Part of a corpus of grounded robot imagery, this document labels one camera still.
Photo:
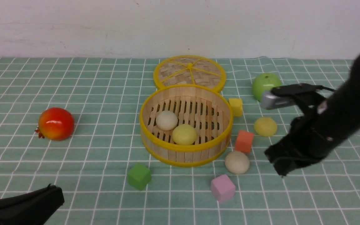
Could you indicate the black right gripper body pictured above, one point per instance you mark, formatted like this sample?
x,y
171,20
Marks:
x,y
323,126

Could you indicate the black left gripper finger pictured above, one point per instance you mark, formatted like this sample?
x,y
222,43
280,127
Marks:
x,y
34,208

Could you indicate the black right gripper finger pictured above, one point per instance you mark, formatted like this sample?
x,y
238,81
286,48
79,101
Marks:
x,y
287,156

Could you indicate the yellow bun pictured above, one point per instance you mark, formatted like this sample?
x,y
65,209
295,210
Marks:
x,y
265,126
184,134

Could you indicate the white bun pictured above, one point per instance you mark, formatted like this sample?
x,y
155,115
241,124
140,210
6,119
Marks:
x,y
166,120
237,162

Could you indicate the yellow bun front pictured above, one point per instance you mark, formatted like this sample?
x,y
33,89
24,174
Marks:
x,y
184,134

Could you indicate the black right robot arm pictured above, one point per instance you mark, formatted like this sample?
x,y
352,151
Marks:
x,y
351,86

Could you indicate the bamboo steamer tray yellow rim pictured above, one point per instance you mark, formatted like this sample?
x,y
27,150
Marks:
x,y
204,109

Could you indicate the woven bamboo steamer lid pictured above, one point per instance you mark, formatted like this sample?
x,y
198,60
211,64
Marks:
x,y
190,69

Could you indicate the orange cube block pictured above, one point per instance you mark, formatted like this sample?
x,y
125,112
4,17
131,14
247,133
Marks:
x,y
244,142

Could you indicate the pink cube block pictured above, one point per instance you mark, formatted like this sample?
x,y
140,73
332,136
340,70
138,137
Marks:
x,y
222,188

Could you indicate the yellow cube block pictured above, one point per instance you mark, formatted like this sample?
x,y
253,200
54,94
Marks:
x,y
236,105

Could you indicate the green apple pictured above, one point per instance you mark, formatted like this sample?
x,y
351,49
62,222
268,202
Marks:
x,y
264,82

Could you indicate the red pomegranate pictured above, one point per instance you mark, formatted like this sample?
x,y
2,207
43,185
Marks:
x,y
56,124

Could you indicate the green checkered tablecloth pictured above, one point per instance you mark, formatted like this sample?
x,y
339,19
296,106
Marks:
x,y
105,95

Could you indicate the green cube block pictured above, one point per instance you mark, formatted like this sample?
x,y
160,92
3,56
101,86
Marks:
x,y
139,176

